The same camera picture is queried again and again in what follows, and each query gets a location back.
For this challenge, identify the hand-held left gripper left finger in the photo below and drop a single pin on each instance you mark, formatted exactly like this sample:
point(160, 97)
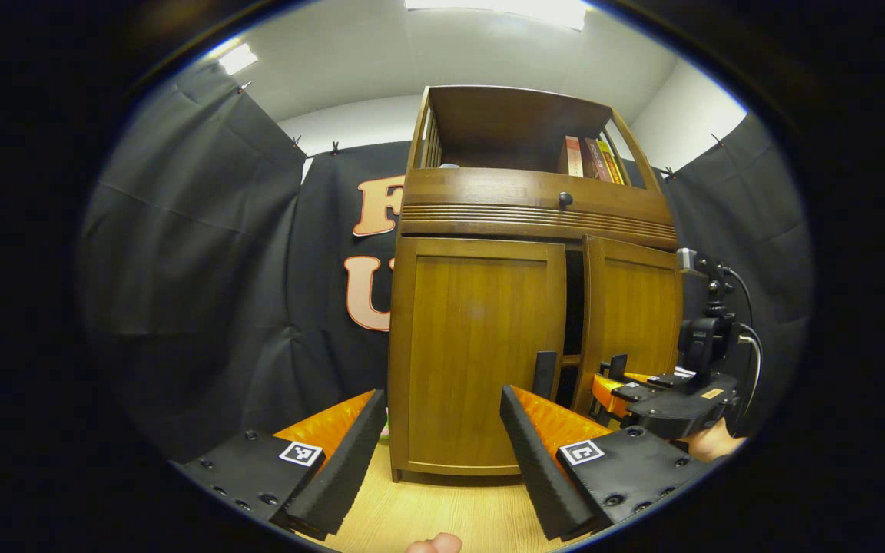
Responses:
point(343, 468)

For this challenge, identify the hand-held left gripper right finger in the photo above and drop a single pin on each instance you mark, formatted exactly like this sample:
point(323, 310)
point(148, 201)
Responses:
point(538, 472)

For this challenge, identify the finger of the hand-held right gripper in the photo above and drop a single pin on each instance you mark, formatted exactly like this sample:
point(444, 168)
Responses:
point(610, 393)
point(657, 379)

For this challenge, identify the wooden double-door shoe cabinet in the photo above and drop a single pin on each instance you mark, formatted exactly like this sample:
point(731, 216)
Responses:
point(488, 192)

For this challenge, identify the wooden inner shelf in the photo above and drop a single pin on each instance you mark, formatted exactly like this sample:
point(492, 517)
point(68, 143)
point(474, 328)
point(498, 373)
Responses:
point(571, 359)

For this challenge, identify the green plush toy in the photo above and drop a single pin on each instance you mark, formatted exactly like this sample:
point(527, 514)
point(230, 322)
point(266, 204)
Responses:
point(385, 432)

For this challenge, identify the black drawer knob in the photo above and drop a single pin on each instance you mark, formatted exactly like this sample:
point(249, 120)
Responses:
point(565, 199)

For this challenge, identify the dark brown book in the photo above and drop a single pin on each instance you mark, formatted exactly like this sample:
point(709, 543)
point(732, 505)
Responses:
point(594, 160)

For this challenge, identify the black backdrop cloth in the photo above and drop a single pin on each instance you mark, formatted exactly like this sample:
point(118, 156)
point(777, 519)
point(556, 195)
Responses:
point(204, 269)

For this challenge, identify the large ceiling light panel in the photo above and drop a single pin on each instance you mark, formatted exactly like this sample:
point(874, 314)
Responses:
point(504, 11)

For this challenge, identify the small ceiling light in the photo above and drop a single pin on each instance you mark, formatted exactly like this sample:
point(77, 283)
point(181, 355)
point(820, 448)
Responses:
point(238, 58)

